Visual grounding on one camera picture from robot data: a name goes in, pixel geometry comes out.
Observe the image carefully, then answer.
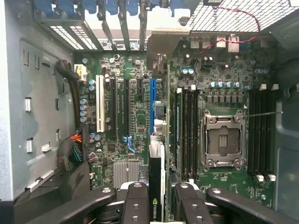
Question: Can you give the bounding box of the white power connector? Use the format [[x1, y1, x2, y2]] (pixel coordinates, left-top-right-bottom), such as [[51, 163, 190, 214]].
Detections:
[[73, 64, 87, 82]]

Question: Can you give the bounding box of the blue expansion slot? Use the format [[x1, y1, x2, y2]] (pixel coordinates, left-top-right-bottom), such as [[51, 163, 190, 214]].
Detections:
[[149, 78, 157, 136]]

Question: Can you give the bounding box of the metal CPU socket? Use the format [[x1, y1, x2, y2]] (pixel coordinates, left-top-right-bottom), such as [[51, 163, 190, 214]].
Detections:
[[199, 108, 248, 174]]

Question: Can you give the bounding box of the black plastic shroud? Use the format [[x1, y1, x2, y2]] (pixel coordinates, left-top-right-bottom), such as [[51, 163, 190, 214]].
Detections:
[[13, 163, 94, 224]]

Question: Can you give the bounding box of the open black PC case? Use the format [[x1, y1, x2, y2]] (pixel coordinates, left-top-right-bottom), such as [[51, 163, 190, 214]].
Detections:
[[0, 0, 299, 224]]

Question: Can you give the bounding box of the black RAM slot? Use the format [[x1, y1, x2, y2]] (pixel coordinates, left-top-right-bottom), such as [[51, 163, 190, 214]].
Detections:
[[248, 85, 256, 178], [188, 84, 195, 182], [268, 83, 279, 182], [261, 85, 271, 179], [193, 84, 201, 182], [255, 83, 264, 182], [182, 84, 189, 182]]

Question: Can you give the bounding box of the silver expansion slot cover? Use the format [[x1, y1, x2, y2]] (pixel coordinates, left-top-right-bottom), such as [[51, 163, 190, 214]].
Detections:
[[98, 0, 117, 51], [118, 0, 132, 51], [138, 0, 150, 51]]

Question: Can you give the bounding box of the silver chipset heatsink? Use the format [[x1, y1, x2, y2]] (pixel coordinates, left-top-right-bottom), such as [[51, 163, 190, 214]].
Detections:
[[113, 161, 140, 189]]

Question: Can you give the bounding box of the long black expansion slot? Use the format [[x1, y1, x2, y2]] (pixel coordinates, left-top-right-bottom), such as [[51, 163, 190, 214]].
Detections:
[[109, 78, 119, 139], [123, 78, 132, 139]]

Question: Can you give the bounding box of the green motherboard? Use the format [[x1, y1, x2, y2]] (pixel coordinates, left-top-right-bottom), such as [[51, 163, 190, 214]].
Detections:
[[73, 35, 280, 210]]

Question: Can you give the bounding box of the thin metal locking lever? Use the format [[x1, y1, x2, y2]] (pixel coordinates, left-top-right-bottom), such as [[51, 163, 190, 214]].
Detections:
[[242, 111, 284, 118]]

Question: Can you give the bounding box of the red black twisted wire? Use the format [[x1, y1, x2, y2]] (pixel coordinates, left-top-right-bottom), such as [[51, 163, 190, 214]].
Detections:
[[198, 6, 262, 56]]

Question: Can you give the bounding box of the white expansion slot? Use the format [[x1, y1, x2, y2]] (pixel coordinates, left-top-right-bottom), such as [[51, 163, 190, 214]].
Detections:
[[95, 74, 106, 133]]

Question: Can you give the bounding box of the black sleeved power cable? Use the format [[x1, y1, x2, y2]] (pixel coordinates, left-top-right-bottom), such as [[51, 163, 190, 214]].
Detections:
[[55, 59, 82, 128]]

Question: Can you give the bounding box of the coloured wire bundle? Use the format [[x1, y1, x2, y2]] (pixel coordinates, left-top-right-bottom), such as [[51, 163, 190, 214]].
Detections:
[[57, 133, 84, 175]]

